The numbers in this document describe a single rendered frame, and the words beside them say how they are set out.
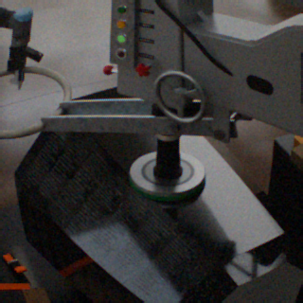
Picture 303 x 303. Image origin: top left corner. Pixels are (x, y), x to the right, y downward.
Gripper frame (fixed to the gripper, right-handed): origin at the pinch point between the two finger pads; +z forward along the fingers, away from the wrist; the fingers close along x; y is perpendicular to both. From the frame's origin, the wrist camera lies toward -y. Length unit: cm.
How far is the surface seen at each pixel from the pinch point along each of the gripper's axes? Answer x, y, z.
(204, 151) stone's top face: 42, -68, 0
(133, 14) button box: 64, -44, -58
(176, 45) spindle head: 69, -56, -50
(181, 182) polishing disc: 62, -60, -3
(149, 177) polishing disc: 59, -51, -2
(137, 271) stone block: 86, -49, 13
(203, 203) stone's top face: 69, -66, -1
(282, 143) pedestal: 20, -102, 10
